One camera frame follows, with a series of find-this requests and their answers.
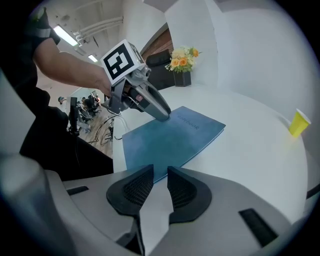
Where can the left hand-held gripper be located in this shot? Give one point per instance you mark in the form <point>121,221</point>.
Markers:
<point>117,62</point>

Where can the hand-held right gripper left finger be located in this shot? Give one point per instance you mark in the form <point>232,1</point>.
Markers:
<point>130,192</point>

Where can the black square flower vase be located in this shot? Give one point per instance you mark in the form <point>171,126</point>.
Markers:
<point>182,79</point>

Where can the yellow orange flower bouquet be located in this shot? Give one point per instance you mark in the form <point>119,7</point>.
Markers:
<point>181,61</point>

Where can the black office chair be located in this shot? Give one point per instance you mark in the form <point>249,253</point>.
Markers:
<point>160,72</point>

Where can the black upright stand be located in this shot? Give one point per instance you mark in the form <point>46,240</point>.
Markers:
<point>73,110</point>

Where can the ceiling light panel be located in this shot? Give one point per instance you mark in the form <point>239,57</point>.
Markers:
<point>65,35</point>
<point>92,58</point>

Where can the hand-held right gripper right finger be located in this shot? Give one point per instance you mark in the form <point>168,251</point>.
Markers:
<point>185,192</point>

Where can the yellow paper cup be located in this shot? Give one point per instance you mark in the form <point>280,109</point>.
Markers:
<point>298,123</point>

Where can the blue notebook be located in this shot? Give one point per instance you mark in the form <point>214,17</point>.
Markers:
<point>170,142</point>

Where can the person's black t-shirt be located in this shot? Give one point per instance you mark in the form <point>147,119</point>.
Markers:
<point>37,125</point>

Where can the person's left hand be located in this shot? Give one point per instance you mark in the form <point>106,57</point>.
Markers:
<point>130,92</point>

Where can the person's left forearm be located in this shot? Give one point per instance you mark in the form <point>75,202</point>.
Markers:
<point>70,67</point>

